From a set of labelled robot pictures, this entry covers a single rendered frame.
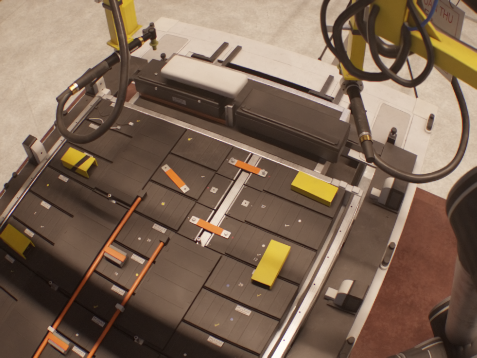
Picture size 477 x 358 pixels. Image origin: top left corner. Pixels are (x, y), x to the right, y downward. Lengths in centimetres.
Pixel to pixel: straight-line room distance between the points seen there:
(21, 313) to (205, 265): 73
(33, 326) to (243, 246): 84
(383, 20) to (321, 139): 103
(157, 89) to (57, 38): 271
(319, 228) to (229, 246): 32
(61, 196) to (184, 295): 67
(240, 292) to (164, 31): 171
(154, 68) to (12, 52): 285
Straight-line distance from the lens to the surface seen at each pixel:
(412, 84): 93
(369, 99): 247
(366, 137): 154
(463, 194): 73
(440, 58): 92
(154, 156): 198
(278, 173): 190
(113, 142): 208
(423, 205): 319
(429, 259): 301
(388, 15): 92
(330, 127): 194
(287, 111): 197
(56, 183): 204
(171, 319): 163
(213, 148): 198
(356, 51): 159
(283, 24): 432
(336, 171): 222
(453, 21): 119
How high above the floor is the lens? 253
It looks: 54 degrees down
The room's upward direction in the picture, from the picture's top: 3 degrees counter-clockwise
